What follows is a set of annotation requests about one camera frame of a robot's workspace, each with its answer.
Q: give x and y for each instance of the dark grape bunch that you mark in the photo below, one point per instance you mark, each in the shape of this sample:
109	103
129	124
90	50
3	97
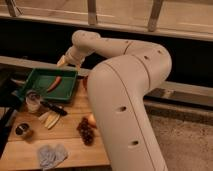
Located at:
86	132

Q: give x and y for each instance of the wooden table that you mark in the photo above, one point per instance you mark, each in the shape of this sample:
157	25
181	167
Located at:
22	155

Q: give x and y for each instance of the clear glass jar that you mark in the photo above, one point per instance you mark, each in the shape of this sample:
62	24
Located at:
32	100

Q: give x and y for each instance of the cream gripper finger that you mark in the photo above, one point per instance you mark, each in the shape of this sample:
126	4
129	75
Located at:
62	61
78	67

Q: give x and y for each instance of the sliced banana pieces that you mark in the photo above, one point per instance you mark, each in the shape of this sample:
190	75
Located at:
49	119

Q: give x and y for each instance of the orange apple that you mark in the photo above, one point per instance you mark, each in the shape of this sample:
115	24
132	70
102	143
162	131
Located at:
92	121

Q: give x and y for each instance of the black handled knife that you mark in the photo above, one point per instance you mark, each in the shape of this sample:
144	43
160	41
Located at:
54	108

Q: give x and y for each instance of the red bowl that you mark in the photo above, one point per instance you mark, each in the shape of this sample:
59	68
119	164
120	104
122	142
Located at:
85	80

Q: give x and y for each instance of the grey crumpled cloth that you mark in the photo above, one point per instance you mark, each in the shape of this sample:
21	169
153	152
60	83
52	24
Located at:
49	157

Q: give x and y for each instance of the small metal cup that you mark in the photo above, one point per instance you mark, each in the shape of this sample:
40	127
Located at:
23	130

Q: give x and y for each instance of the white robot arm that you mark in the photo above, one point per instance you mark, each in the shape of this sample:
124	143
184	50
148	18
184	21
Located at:
116	88

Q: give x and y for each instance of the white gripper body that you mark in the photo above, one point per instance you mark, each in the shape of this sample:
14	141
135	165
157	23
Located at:
76	55

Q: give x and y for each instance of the green plastic tray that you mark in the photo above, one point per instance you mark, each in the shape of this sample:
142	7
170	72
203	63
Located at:
41	78

